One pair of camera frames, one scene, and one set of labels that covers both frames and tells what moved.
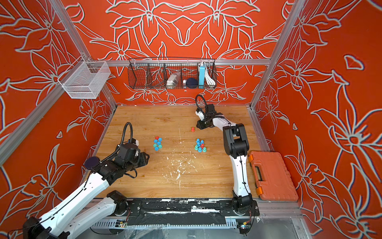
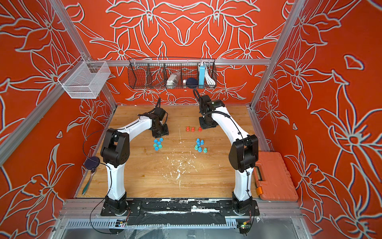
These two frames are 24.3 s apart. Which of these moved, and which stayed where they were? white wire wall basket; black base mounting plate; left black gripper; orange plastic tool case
Moved: left black gripper
Stayed: black base mounting plate; white wire wall basket; orange plastic tool case
